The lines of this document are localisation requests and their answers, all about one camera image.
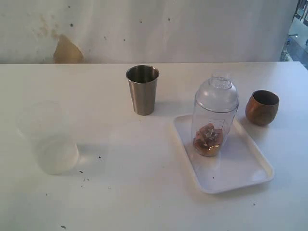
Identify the clear plastic shaker cup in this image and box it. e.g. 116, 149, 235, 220
192, 104, 237, 157

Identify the white rectangular plastic tray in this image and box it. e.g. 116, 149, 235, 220
173, 115, 275, 194

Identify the brown wooden cup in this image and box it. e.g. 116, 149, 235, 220
245, 90, 280, 126

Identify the clear plastic shaker lid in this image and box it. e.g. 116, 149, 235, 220
195, 70, 239, 113

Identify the large gold coin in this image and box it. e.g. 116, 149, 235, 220
205, 144, 221, 157

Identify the frosted translucent plastic cup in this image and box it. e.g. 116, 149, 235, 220
16, 101, 79, 175

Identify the stainless steel tumbler cup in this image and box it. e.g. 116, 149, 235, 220
126, 65, 160, 116

